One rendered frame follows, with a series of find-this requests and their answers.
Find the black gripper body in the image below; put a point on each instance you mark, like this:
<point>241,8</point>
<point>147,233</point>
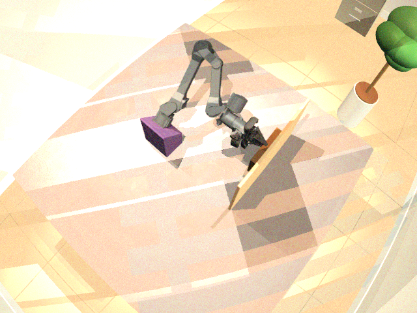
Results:
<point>247,127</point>

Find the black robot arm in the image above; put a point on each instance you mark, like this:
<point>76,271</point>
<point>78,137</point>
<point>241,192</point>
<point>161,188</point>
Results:
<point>203,50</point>

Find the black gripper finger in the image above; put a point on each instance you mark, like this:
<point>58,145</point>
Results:
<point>258,136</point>
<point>254,142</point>

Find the tan wooden board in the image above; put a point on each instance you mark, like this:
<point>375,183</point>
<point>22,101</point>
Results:
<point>257,169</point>

